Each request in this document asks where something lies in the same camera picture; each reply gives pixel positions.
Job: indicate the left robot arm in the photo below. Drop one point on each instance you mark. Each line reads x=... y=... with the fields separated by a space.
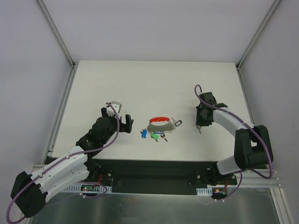
x=32 y=191

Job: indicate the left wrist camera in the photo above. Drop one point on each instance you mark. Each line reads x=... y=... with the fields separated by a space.
x=113 y=108

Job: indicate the white cable duct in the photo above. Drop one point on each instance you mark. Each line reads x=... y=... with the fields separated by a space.
x=204 y=191
x=87 y=188

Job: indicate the left aluminium frame post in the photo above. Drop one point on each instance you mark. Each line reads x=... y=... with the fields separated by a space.
x=54 y=30

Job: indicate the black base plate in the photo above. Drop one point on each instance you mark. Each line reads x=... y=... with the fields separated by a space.
x=157 y=177

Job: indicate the green tagged key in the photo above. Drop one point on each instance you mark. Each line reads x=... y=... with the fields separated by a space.
x=154 y=136

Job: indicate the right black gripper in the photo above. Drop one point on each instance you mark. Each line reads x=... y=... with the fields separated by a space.
x=201 y=116

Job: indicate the plain silver key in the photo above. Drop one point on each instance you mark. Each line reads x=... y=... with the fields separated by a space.
x=163 y=136

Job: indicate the left aluminium rail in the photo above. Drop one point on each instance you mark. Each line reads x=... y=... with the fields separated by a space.
x=51 y=140

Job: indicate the left white cable duct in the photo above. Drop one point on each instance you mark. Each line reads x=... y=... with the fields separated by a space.
x=87 y=188

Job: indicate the right aluminium frame post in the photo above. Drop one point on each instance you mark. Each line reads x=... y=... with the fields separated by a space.
x=262 y=26

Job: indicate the aluminium rail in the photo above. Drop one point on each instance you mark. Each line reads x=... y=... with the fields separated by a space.
x=274 y=182
x=51 y=140

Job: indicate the right white cable duct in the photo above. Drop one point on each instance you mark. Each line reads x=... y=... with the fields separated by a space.
x=204 y=191

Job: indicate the aluminium frame post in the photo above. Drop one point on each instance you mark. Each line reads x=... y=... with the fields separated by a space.
x=262 y=26
x=54 y=30

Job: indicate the blue tagged key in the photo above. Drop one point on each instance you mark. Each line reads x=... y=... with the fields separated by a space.
x=143 y=133

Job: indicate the black tagged key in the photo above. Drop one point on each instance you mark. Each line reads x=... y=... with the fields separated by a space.
x=176 y=123

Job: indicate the key holder with red handle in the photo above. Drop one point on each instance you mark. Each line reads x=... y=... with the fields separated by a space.
x=160 y=124

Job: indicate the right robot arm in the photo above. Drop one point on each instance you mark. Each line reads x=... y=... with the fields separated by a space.
x=252 y=147

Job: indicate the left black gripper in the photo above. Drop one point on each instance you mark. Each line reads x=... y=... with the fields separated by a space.
x=117 y=119

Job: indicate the right aluminium rail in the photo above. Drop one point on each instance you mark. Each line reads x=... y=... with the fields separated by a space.
x=274 y=182

